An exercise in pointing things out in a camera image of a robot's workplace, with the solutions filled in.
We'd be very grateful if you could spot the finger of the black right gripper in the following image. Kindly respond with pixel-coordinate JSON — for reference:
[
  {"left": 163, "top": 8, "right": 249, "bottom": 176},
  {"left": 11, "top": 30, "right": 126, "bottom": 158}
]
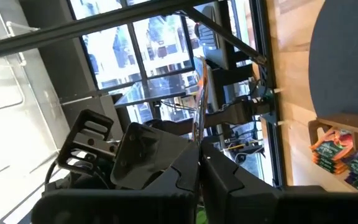
[{"left": 109, "top": 121, "right": 193, "bottom": 191}]

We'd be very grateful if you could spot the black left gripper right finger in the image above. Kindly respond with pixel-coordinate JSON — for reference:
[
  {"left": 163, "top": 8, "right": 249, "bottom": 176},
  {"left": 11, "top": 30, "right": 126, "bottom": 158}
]
[{"left": 200, "top": 141, "right": 283, "bottom": 224}]

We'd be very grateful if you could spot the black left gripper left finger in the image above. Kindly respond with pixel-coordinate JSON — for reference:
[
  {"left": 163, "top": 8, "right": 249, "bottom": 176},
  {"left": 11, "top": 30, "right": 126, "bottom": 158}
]
[{"left": 143, "top": 141, "right": 201, "bottom": 224}]

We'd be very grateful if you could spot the wooden compartment tray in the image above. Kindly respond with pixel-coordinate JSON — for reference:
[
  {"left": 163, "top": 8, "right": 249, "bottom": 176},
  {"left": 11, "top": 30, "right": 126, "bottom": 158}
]
[{"left": 307, "top": 113, "right": 358, "bottom": 194}]

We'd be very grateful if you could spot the black keyboard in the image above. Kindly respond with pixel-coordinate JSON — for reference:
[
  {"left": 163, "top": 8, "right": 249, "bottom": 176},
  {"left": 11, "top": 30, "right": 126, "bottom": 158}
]
[{"left": 196, "top": 21, "right": 219, "bottom": 49}]

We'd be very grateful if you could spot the black diagonal strut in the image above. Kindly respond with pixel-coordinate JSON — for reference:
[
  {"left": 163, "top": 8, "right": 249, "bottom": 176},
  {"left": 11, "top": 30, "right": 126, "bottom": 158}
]
[{"left": 183, "top": 6, "right": 267, "bottom": 66}]

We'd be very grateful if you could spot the round dark woven placemat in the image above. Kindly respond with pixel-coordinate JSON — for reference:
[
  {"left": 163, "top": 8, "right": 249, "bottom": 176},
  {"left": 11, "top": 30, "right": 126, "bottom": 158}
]
[{"left": 308, "top": 0, "right": 358, "bottom": 118}]

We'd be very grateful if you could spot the black window frame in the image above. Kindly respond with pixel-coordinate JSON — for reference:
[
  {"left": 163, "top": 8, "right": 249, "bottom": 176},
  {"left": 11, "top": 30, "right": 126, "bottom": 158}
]
[{"left": 67, "top": 0, "right": 198, "bottom": 106}]

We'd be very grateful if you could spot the black aluminium stand frame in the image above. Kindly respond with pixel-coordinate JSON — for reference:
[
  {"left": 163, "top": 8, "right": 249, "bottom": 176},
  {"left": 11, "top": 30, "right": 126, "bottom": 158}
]
[{"left": 0, "top": 0, "right": 220, "bottom": 62}]

